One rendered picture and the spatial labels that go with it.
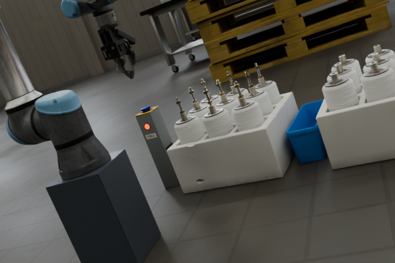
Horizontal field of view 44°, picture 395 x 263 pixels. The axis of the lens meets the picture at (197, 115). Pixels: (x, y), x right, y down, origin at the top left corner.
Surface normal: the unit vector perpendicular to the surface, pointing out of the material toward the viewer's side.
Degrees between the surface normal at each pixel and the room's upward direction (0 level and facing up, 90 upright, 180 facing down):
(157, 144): 90
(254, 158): 90
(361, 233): 0
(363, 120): 90
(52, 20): 90
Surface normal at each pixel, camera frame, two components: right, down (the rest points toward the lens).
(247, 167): -0.39, 0.35
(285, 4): -0.20, 0.29
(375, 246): -0.35, -0.91
